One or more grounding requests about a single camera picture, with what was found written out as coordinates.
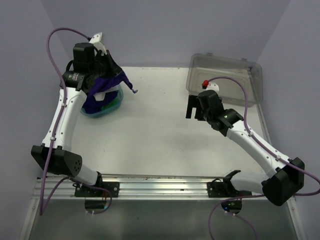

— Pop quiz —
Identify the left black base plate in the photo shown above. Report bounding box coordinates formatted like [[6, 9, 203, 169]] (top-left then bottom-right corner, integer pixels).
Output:
[[72, 181, 120, 198]]

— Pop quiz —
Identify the blue plastic bin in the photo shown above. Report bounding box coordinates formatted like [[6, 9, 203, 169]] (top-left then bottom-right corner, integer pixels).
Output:
[[80, 85, 124, 118]]

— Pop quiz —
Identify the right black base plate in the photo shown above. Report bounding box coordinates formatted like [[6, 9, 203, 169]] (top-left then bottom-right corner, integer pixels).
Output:
[[206, 181, 252, 198]]

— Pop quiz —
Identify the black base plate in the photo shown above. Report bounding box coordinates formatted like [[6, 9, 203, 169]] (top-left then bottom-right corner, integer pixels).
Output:
[[206, 181, 252, 198], [72, 181, 120, 198]]

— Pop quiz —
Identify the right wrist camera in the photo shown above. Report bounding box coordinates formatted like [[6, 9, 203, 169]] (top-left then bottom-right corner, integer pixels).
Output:
[[201, 80, 220, 93]]

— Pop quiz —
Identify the green towel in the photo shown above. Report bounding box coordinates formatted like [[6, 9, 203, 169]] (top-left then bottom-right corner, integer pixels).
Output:
[[101, 98, 122, 111]]

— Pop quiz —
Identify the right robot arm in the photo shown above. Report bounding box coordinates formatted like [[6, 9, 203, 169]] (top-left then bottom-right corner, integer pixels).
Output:
[[186, 90, 305, 206]]

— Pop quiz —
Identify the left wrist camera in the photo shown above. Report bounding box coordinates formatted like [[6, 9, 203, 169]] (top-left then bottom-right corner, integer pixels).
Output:
[[89, 32, 106, 52]]

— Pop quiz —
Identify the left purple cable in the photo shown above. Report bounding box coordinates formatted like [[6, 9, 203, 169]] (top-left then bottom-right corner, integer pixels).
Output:
[[39, 27, 93, 216]]

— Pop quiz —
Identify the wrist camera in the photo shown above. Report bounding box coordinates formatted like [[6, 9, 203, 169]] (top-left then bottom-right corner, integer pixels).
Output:
[[201, 80, 220, 93], [89, 32, 106, 52]]

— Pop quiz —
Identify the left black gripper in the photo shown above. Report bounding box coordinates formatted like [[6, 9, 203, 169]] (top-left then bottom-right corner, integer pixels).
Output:
[[89, 49, 123, 79]]

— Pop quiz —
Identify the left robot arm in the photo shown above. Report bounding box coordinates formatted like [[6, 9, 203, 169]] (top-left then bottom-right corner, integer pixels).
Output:
[[31, 41, 128, 197]]

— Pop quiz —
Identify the grey transparent plastic bin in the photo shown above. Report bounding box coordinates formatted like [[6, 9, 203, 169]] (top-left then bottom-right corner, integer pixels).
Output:
[[186, 53, 263, 107]]

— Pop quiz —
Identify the aluminium mounting rail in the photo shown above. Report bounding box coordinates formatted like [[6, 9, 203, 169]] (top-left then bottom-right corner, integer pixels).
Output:
[[32, 174, 296, 201]]

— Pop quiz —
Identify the purple towel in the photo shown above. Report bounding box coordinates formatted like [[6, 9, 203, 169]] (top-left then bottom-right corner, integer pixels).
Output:
[[82, 56, 139, 113]]

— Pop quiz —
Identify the white towel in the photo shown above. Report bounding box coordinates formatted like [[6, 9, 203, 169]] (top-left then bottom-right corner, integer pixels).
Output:
[[93, 85, 120, 102]]

